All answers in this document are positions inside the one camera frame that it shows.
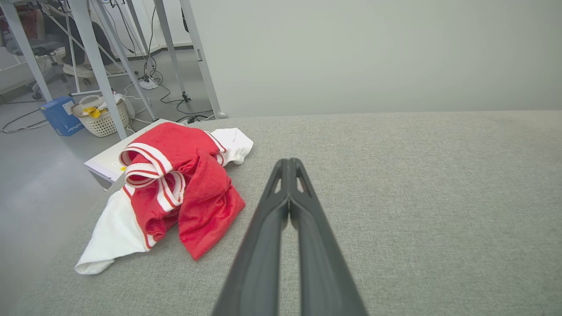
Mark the grey metal table frame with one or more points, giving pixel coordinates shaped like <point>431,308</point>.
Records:
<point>168,99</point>

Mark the white flat board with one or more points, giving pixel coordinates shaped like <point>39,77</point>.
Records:
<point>107,160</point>

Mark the seated person dark trousers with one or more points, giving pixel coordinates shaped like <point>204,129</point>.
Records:
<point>79,50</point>

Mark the white perforated laundry basket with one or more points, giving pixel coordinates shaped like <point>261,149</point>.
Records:
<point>105,126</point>

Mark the blue cardboard box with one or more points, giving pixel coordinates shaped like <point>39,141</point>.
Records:
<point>59,116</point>

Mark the grey metal table leg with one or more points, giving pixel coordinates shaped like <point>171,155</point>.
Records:
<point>97,66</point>
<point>26,48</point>
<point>125,61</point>
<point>170,48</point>
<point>203,61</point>

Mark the grey fabric sofa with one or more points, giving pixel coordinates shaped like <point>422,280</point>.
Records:
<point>439,197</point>

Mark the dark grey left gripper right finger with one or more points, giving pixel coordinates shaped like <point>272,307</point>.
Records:
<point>322,272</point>

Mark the red and white shirt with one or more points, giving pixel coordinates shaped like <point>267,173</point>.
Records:
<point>193,153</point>

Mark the grey office chair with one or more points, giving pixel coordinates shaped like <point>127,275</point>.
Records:
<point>46,48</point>

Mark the white power strip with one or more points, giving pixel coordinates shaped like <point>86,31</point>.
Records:
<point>149,83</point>

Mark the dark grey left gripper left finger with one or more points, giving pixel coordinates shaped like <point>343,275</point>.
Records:
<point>259,263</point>

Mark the yellow item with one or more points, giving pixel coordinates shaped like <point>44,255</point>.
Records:
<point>93,112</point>

